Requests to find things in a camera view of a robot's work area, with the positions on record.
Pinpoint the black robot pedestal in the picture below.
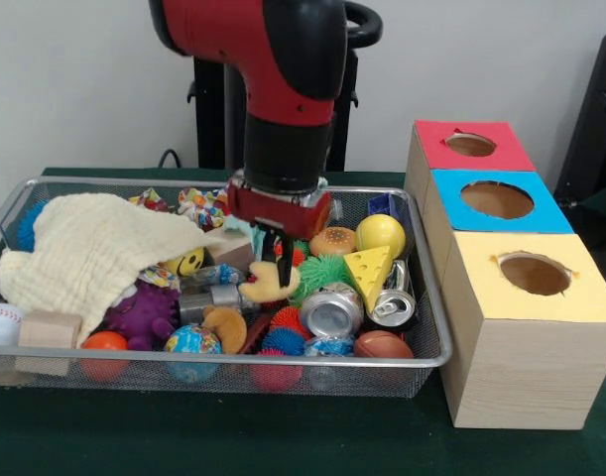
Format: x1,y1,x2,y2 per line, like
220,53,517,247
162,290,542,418
185,0,384,173

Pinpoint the brown toy football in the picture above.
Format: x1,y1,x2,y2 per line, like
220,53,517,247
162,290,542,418
352,329,416,359

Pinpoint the green spiky ball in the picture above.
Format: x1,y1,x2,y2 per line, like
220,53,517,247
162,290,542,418
292,253,352,303

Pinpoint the crushed silver can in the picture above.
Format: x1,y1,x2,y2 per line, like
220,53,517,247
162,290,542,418
299,282,366,338

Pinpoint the yellow cheese wedge toy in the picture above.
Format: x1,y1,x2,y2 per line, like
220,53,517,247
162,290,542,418
342,245,394,314

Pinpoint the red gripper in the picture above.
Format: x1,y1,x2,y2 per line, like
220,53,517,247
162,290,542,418
226,183,333,289

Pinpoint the globe print ball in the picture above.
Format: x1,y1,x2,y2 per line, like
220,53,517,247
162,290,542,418
163,323,223,355

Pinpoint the white baseball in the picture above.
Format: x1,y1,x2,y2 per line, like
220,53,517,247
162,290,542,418
0,302,26,347

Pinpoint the silver mesh bin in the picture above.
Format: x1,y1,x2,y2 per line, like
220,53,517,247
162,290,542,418
0,176,453,401

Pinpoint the yellow ball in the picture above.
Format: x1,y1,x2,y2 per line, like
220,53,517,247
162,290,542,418
354,213,407,260

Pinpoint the wooden box with three holes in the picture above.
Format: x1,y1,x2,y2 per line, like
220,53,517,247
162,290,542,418
404,118,606,430

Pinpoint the cream waffle cloth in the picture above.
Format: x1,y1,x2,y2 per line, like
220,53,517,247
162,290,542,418
0,191,229,348

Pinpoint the toy hamburger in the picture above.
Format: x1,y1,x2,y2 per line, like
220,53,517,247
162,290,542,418
309,226,357,258

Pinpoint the black upright panel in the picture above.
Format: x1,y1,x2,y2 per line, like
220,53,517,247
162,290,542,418
553,32,606,202

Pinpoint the light blue waffle cloth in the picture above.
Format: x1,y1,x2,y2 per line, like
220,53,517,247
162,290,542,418
222,217,265,260

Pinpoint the yellow plush toy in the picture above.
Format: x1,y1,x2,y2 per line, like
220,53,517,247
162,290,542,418
238,260,302,302

